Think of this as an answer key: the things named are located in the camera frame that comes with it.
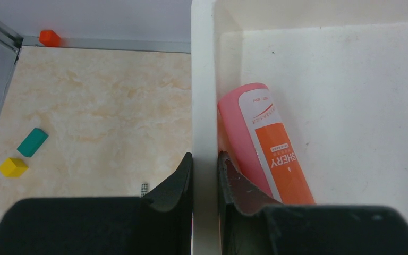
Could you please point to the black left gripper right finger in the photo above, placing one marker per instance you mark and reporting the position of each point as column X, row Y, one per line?
column 251, row 222

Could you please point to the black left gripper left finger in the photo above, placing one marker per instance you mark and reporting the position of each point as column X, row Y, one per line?
column 160, row 222

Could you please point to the pink spray bottle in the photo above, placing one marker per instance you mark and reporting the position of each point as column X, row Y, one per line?
column 262, row 148

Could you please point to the white drawer organizer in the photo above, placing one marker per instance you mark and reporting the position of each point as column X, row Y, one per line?
column 338, row 73

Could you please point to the teal toy block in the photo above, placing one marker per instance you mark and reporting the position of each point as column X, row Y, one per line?
column 32, row 142

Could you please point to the yellow toy block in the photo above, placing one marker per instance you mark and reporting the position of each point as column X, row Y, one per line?
column 13, row 167

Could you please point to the orange corner block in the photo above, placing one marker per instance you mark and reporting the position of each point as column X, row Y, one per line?
column 49, row 38

